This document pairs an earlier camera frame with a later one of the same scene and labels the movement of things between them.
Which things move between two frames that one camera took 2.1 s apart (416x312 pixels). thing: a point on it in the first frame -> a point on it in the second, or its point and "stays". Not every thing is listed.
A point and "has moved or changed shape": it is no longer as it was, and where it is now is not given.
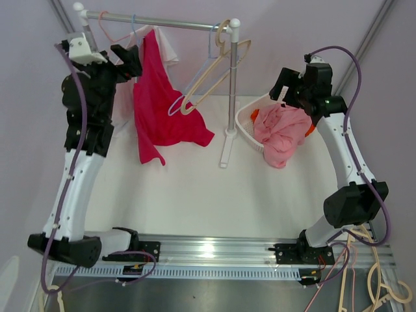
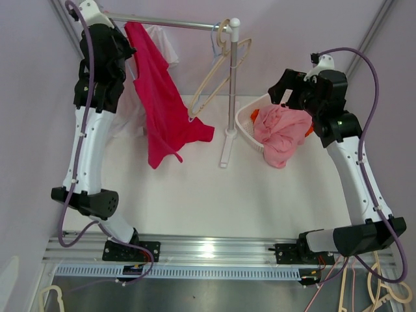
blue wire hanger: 134,32 has moved or changed shape
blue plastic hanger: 210,58 -> 214,55
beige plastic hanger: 232,51 -> 224,53
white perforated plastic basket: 244,124 stays
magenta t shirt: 164,114 has moved or changed shape
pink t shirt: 281,130 stays
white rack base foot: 229,134 stays
